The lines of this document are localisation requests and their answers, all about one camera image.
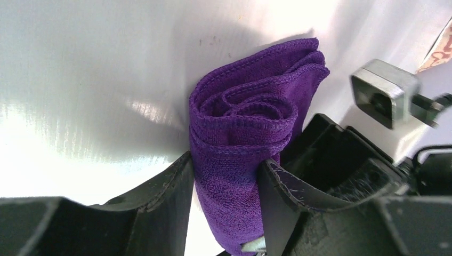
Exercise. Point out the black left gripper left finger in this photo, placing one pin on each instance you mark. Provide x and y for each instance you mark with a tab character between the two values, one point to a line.
150	219

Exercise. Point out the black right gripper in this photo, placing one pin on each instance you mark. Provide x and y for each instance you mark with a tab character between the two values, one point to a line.
344	164

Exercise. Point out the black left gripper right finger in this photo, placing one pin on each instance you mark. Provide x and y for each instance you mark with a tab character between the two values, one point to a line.
299	219

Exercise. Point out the purple towel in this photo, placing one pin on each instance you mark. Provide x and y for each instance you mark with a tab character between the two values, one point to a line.
240	115

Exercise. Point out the cream bear print towel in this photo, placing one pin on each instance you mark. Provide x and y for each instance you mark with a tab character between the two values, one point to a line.
440	52

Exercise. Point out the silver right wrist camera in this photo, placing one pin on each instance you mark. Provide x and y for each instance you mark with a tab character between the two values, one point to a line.
384	92

